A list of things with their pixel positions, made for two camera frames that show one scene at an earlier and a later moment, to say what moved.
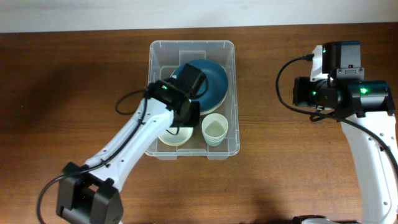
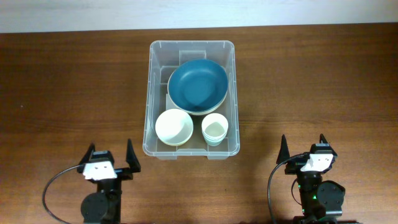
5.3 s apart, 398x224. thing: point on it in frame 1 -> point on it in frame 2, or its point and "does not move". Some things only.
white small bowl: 183,136 does not move
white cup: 214,126 does not move
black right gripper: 300,91 -> 295,165
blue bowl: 217,83 does not move
